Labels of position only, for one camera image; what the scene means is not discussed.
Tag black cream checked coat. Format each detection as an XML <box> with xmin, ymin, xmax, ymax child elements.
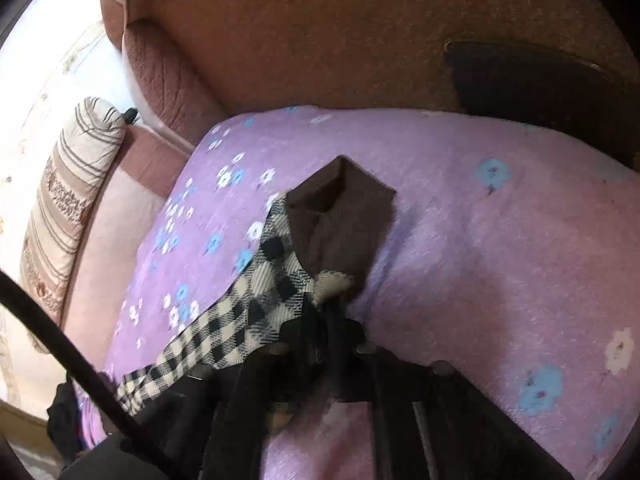
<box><xmin>116</xmin><ymin>156</ymin><xmax>396</xmax><ymax>415</ymax></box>

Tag purple floral bed sheet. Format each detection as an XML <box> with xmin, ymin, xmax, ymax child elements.
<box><xmin>103</xmin><ymin>106</ymin><xmax>639</xmax><ymax>479</ymax></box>

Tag striped beige pillow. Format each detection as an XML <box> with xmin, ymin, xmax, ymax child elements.
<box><xmin>20</xmin><ymin>98</ymin><xmax>126</xmax><ymax>327</ymax></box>

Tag pink padded headboard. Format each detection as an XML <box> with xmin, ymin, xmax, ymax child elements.
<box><xmin>63</xmin><ymin>20</ymin><xmax>224</xmax><ymax>359</ymax></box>

